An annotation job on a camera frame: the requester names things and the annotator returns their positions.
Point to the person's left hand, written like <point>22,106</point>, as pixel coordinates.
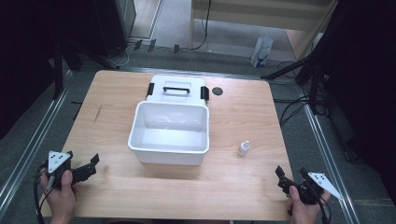
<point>62,200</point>

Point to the person's right hand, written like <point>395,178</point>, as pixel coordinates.
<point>303,211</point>

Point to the black round table grommet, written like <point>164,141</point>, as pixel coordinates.
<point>217,91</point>

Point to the dark cabinet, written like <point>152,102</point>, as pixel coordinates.
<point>115,25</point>

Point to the small white dropper bottle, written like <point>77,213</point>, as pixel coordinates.
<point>243,148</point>

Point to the metal floor rail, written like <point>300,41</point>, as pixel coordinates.
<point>34,140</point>
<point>330,161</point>

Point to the white paper bag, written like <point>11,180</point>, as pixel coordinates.
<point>261,51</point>

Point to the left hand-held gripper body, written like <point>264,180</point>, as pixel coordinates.
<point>57,161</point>

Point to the light wooden furniture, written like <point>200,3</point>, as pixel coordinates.
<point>264,15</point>

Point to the black metal stand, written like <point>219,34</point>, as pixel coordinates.
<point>311,65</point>
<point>58,71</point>

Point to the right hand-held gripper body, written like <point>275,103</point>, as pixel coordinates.
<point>314,186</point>

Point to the white plastic storage box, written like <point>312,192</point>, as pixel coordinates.
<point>169,133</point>

